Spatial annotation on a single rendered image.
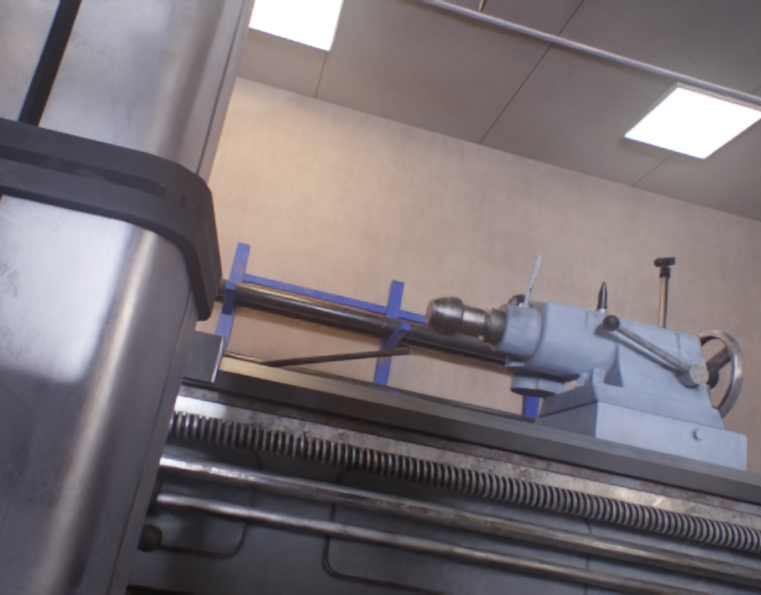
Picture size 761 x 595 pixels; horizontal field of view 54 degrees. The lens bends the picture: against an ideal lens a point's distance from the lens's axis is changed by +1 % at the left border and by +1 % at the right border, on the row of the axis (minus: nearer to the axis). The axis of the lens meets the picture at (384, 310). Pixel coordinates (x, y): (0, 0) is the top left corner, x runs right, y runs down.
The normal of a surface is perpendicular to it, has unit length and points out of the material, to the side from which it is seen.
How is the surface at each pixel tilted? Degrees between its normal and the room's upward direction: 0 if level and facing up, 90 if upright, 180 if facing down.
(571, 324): 85
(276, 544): 90
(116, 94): 90
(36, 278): 90
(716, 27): 180
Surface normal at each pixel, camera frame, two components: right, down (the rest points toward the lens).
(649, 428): 0.22, -0.26
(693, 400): 0.27, -0.62
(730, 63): -0.17, 0.94
